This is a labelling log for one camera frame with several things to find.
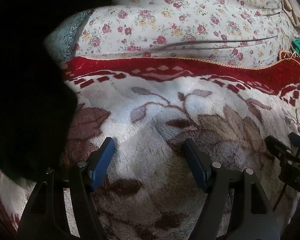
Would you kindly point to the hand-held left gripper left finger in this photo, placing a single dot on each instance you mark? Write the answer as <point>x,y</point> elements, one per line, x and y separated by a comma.
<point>102,162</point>

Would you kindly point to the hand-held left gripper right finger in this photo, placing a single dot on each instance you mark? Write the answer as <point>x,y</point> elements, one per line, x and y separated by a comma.
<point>196,165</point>

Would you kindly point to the black pants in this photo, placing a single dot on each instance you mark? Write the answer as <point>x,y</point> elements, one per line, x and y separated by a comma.
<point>27,105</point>

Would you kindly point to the white red printed fleece blanket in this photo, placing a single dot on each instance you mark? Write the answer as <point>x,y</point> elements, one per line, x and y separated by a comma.
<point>150,105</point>

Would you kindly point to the grey-blue fleece blanket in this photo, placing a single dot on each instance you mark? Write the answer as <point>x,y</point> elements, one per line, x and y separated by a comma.
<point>65,40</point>

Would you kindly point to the floral pillow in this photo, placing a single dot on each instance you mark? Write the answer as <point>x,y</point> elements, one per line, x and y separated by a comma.
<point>177,30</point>

